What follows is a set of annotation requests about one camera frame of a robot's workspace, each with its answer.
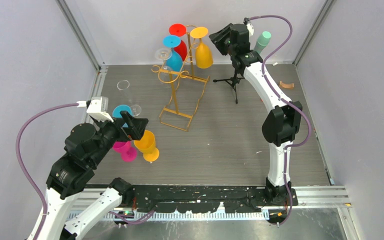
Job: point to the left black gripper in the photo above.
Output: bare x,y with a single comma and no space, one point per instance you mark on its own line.
136,126

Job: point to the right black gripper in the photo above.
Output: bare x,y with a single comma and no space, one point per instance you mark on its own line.
217,38

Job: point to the yellow wine glass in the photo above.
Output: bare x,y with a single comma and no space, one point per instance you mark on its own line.
203,54
147,146

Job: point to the blue wine glass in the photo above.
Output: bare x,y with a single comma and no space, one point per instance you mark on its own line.
117,114
175,62

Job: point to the pink wine glass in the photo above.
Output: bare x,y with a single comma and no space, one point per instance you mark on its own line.
127,152

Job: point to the clear wine glass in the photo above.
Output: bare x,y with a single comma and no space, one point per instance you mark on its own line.
163,54
129,98

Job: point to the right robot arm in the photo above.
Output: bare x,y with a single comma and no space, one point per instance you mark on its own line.
283,119

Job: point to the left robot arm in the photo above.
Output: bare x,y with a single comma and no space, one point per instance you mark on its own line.
85,148

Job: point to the red wine glass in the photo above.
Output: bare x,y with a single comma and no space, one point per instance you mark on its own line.
179,30

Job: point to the black tripod stand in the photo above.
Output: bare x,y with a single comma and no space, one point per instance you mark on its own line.
232,82

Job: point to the mint green microphone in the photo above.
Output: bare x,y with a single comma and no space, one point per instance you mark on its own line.
262,41

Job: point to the wooden arch block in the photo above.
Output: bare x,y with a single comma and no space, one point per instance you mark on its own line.
284,85

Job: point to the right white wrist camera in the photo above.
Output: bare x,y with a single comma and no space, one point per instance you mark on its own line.
249,26

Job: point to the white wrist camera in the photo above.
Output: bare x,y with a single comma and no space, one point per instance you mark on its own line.
96,108
249,26

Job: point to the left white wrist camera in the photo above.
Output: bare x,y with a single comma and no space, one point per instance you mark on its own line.
96,108

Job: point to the gold wire glass rack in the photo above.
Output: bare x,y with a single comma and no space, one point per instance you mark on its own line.
186,88

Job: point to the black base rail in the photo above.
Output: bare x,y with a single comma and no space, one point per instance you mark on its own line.
200,199

